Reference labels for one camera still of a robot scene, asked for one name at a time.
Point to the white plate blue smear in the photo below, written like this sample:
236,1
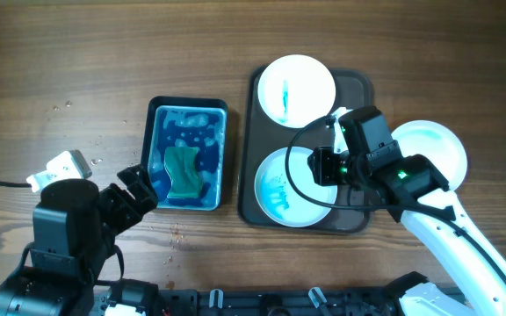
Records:
439,144

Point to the white plate top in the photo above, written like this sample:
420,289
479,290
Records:
296,89

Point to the dark brown serving tray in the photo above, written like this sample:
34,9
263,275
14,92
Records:
262,137

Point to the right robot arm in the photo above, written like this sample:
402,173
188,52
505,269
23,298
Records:
413,173

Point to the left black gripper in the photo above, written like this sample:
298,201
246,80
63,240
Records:
130,211

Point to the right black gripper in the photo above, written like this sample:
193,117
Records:
324,170

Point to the black tub blue water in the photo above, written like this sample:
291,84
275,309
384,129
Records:
186,122

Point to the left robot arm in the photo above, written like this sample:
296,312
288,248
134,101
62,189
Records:
75,226

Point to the green scouring sponge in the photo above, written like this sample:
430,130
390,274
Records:
179,163

